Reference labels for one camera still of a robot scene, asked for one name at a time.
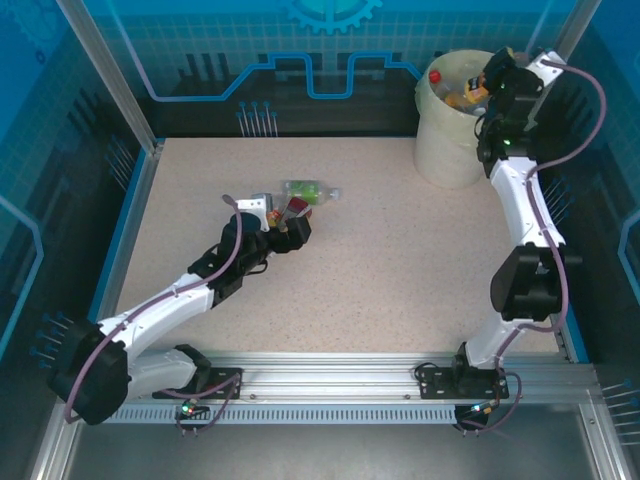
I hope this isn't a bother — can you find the orange juice bottle yellow cap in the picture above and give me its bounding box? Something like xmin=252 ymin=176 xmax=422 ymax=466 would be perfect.
xmin=443 ymin=89 xmax=481 ymax=111

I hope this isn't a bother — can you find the cola bottle red label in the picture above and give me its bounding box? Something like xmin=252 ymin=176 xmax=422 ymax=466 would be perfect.
xmin=427 ymin=69 xmax=454 ymax=99

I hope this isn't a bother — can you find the white plastic bin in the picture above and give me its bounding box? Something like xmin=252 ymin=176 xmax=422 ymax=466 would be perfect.
xmin=414 ymin=48 xmax=506 ymax=190

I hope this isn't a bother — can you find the red snack packet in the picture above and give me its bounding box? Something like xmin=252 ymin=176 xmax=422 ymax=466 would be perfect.
xmin=277 ymin=196 xmax=315 ymax=224

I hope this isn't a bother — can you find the clear bottle lime green label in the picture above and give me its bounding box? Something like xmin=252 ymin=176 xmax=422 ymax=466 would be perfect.
xmin=280 ymin=178 xmax=345 ymax=206

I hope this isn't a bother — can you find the aluminium front beam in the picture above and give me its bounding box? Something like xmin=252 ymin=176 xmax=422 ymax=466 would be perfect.
xmin=87 ymin=351 xmax=601 ymax=407

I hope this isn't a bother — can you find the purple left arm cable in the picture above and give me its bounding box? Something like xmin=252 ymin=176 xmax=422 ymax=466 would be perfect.
xmin=62 ymin=193 xmax=246 ymax=425

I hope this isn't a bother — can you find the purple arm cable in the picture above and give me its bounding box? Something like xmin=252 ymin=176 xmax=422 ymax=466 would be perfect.
xmin=494 ymin=57 xmax=608 ymax=374
xmin=62 ymin=193 xmax=246 ymax=425

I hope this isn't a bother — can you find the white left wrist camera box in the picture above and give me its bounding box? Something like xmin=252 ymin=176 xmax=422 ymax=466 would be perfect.
xmin=234 ymin=194 xmax=275 ymax=231

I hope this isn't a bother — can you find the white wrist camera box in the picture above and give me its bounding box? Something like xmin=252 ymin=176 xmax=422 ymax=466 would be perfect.
xmin=234 ymin=194 xmax=275 ymax=231
xmin=527 ymin=48 xmax=569 ymax=84

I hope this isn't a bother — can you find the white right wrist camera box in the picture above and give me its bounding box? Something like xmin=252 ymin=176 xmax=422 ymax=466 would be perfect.
xmin=527 ymin=48 xmax=569 ymax=84

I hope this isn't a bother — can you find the aluminium frame post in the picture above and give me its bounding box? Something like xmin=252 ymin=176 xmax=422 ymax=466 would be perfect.
xmin=53 ymin=0 xmax=167 ymax=154
xmin=522 ymin=0 xmax=604 ymax=101

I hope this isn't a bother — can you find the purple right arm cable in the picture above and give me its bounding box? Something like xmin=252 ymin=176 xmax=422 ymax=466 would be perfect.
xmin=494 ymin=57 xmax=608 ymax=374

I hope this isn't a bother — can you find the aluminium side rail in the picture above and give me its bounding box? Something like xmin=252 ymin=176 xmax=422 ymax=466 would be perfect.
xmin=29 ymin=142 xmax=166 ymax=480
xmin=542 ymin=287 xmax=634 ymax=480

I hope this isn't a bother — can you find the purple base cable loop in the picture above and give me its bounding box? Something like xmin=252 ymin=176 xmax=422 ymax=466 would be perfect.
xmin=451 ymin=369 xmax=525 ymax=435
xmin=173 ymin=373 xmax=245 ymax=437

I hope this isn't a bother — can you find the blue printed enclosure back panel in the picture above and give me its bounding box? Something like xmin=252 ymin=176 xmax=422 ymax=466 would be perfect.
xmin=64 ymin=0 xmax=591 ymax=139

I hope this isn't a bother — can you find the slotted grey cable duct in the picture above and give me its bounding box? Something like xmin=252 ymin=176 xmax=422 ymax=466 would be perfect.
xmin=107 ymin=403 xmax=459 ymax=426

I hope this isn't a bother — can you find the grey metal base plate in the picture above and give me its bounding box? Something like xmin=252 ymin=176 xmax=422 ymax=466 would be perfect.
xmin=64 ymin=422 xmax=601 ymax=480

